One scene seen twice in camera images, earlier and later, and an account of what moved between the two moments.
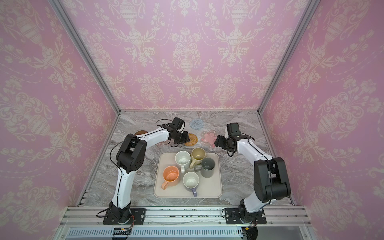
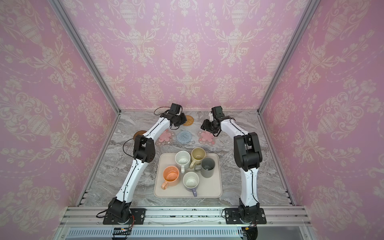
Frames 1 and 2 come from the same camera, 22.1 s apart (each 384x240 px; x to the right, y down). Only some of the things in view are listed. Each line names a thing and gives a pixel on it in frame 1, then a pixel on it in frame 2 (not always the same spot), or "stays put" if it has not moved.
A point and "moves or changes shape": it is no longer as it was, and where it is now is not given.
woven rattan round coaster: (193, 140) to (190, 120)
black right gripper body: (221, 142) to (207, 125)
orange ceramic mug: (171, 175) stays put
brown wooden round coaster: (140, 132) stays put
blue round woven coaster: (196, 124) moves or changes shape
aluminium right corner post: (308, 12) stays put
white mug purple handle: (191, 180) stays put
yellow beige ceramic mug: (197, 154) stays put
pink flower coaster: (208, 138) stays put
